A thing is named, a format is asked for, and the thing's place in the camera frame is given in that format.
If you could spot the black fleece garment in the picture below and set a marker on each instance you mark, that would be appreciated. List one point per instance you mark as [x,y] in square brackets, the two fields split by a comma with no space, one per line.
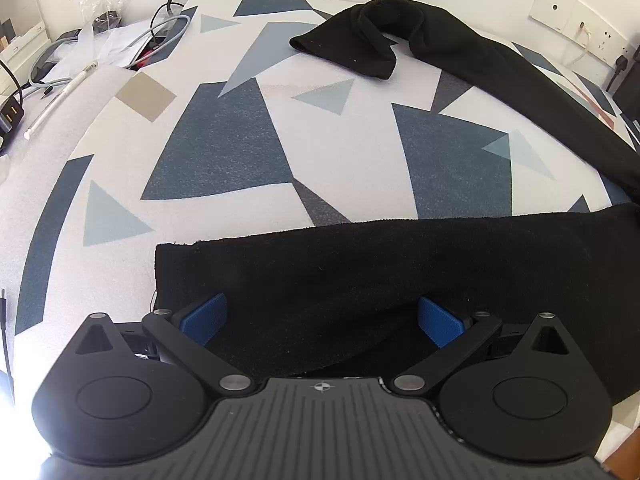
[343,300]

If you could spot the black power plug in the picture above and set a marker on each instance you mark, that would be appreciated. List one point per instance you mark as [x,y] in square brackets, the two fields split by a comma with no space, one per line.
[620,66]

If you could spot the white stylus pen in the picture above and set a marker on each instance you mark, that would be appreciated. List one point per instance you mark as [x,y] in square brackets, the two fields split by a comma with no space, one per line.
[74,83]

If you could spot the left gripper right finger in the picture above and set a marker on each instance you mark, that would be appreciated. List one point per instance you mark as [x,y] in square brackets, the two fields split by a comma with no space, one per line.
[485,355]

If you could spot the white wall socket panel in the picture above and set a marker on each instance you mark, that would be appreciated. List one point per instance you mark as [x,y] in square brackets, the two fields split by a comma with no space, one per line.
[576,22]

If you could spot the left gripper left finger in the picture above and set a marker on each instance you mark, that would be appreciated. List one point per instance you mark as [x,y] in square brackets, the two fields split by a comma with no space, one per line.
[162,356]

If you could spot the geometric patterned table cloth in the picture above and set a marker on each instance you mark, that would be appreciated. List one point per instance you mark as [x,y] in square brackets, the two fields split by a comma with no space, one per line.
[231,133]

